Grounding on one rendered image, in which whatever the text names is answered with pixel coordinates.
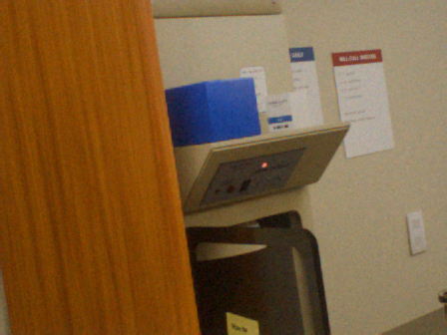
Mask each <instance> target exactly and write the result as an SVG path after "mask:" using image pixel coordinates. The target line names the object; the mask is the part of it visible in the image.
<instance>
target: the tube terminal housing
mask: <svg viewBox="0 0 447 335"><path fill-rule="evenodd" d="M154 22H155V32H156V36H157V41H158V51H159V56H160V66H161V70H162V75H163V85H164V90H166V89H170V88H177V87H180V86H184V85H191V84H195V83H201V82H205V81H211V80H226V79H234V78H239V70H238V67H249V66H257V65H264V68H265V78H266V83H267V93H268V95H269V96H270V95H279V94H283V93H294V87H293V78H292V73H291V63H290V58H289V53H288V42H287V37H286V27H285V22H284V17H283V15H265V16H221V17H200V18H155V19H154ZM258 114H259V119H260V129H261V133H262V134H266V133H269V129H268V124H267V114H266V112H265V113H258ZM286 212H287V213H288V216H289V217H290V222H291V228H306V229H308V230H310V231H311V233H313V234H314V236H315V233H314V223H313V217H312V212H311V202H310V197H309V187H308V184H307V185H304V186H301V187H294V188H291V189H285V190H281V191H279V192H272V193H269V194H263V195H260V196H256V197H250V198H247V199H240V200H238V201H235V202H228V203H225V204H219V205H215V206H212V207H206V208H203V209H199V210H194V211H190V212H184V213H183V216H184V225H185V227H189V226H191V225H199V226H230V225H235V224H238V223H241V222H247V221H250V220H256V219H258V218H261V217H267V216H270V215H276V214H279V213H286Z"/></svg>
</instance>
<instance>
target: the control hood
mask: <svg viewBox="0 0 447 335"><path fill-rule="evenodd" d="M349 129H350V122H349V121H346V122H340V123H334V124H324V125H319V126H311V127H308V128H303V129H295V130H290V131H279V132H274V133H266V134H261V135H260V136H252V137H248V138H244V139H234V140H230V141H221V142H217V143H212V144H201V145H195V146H189V147H178V148H173V152H174V157H175V162H176V172H177V177H178V186H179V191H180V196H181V205H182V211H183V213H184V212H190V211H194V210H199V209H203V208H206V207H212V206H215V205H219V204H225V203H228V202H235V201H238V200H240V199H247V198H250V197H256V196H260V195H263V194H269V193H272V192H279V191H281V190H285V189H291V188H294V187H301V186H304V185H307V184H313V183H316V182H317V181H319V180H320V178H321V176H322V175H323V173H324V171H325V170H326V169H327V166H328V165H329V162H330V161H331V160H332V157H334V154H335V153H336V152H337V149H338V148H339V147H340V144H341V143H342V141H343V139H344V138H345V136H346V134H347V132H348V131H349ZM305 148H306V149H305ZM298 149H305V151H304V152H303V154H302V156H301V158H300V159H299V161H298V164H297V165H296V167H295V169H294V170H293V172H292V174H291V175H290V177H289V179H288V181H287V182H286V184H285V186H284V187H280V188H276V189H270V190H267V191H263V192H257V193H254V194H248V195H245V196H241V197H235V198H232V199H225V200H222V201H219V202H212V203H209V204H203V205H200V204H201V202H202V199H203V198H204V195H205V194H206V192H207V189H208V188H209V185H210V184H211V182H212V179H213V178H214V175H215V174H216V172H217V169H218V168H219V166H220V164H224V163H227V162H235V161H239V160H243V159H251V158H254V157H262V156H266V155H270V154H278V153H282V152H290V151H293V150H298Z"/></svg>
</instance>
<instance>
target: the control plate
mask: <svg viewBox="0 0 447 335"><path fill-rule="evenodd" d="M305 149H306V148H305ZM305 149H298V150H293V151H290V152H282V153H278V154H270V155H266V156H262V157H254V158H251V159H243V160H239V161H235V162H227V163H224V164H220V166H219V168H218V169H217V172H216V174H215V175H214V178H213V179H212V182H211V184H210V185H209V188H208V189H207V192H206V194H205V195H204V198H203V199H202V202H201V204H200V205H203V204H209V203H212V202H219V201H222V200H225V199H232V198H235V197H241V196H245V195H248V194H254V193H257V192H263V191H267V190H270V189H276V188H280V187H284V186H285V184H286V182H287V181H288V179H289V177H290V175H291V174H292V172H293V170H294V169H295V167H296V165H297V164H298V161H299V159H300V158H301V156H302V154H303V152H304V151H305ZM283 159H285V162H283V164H282V165H281V164H280V161H281V160H283ZM264 163H267V165H266V166H265V167H261V166H262V165H263V164H264ZM278 176H280V180H277V179H276V178H277V177H278ZM268 178H270V182H268V181H266V180H267V179H268ZM248 179H251V182H250V183H249V186H248V188H247V190H246V191H243V192H239V190H240V188H241V187H242V184H243V182H244V181H245V180H248ZM258 180H260V184H255V183H256V182H257V181H258ZM232 185H234V191H233V192H230V193H228V192H226V190H227V189H228V188H229V187H230V186H232ZM217 189H219V190H220V192H218V193H217V194H214V192H215V190H217Z"/></svg>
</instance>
